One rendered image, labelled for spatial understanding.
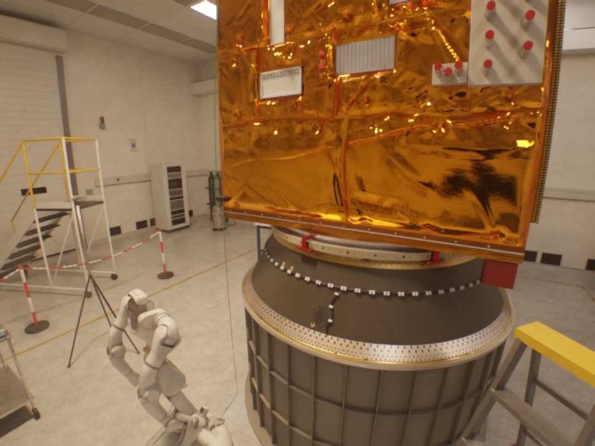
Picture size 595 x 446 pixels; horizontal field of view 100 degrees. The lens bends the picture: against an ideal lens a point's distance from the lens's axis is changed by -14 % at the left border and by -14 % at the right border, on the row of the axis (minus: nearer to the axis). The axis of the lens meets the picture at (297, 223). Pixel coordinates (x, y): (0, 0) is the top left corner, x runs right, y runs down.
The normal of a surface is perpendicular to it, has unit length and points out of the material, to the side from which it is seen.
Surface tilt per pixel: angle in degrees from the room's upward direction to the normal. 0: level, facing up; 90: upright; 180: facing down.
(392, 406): 90
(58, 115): 90
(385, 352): 43
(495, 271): 90
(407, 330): 62
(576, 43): 90
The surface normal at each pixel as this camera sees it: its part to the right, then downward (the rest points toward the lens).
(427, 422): 0.14, 0.24
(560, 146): -0.51, 0.21
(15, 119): 0.86, 0.12
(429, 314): 0.08, -0.25
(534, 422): 0.00, -0.97
